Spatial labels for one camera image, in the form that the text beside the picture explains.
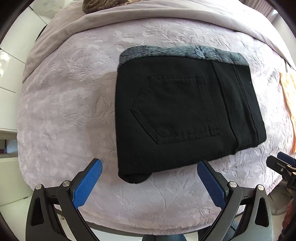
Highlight orange patterned cloth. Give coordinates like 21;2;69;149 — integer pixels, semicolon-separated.
280;72;296;153

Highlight lilac embossed bed blanket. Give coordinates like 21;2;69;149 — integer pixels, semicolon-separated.
16;18;294;235

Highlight black pants with patterned trim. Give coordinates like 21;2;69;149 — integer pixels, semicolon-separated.
115;46;266;184

